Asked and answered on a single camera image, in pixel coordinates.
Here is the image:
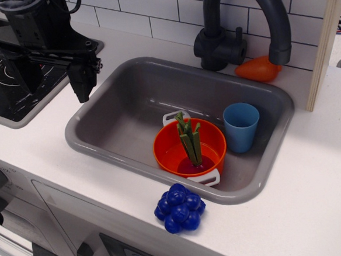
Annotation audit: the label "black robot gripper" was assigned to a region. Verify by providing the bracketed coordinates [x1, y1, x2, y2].
[0, 7, 102, 103]

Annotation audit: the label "purple toy beet green stalks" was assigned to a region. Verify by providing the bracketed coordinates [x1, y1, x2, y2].
[175, 112, 214, 175]

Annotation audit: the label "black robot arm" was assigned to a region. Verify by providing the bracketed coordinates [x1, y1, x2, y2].
[0, 0, 102, 103]

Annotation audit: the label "grey plastic sink basin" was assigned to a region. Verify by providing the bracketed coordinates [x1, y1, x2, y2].
[65, 57, 294, 205]

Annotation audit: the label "black toy stove top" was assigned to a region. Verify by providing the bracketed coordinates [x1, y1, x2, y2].
[0, 19, 104, 129]

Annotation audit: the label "dark grey toy faucet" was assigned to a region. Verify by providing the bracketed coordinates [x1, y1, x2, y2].
[193, 0, 292, 71]

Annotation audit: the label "white toy kitchen cabinet front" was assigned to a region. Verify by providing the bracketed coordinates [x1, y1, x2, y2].
[0, 161, 224, 256]

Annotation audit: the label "blue toy grape bunch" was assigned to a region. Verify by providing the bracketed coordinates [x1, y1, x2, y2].
[154, 183, 206, 234]

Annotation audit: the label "blue plastic cup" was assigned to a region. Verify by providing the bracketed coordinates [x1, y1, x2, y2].
[223, 102, 260, 153]

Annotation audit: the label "orange toy carrot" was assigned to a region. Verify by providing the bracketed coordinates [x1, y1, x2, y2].
[234, 56, 282, 82]

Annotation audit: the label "light wooden side panel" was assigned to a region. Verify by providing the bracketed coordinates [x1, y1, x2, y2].
[305, 0, 341, 112]

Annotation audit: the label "orange toy pot white handles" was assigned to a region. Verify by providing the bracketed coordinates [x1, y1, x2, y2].
[153, 110, 227, 186]

